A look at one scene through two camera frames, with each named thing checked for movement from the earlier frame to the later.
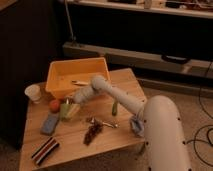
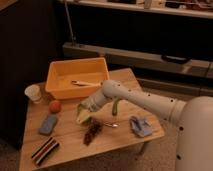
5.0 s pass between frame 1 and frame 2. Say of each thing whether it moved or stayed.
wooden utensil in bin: stayed
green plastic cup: moved
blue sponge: stayed
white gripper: moved
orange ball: stayed
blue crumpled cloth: stayed
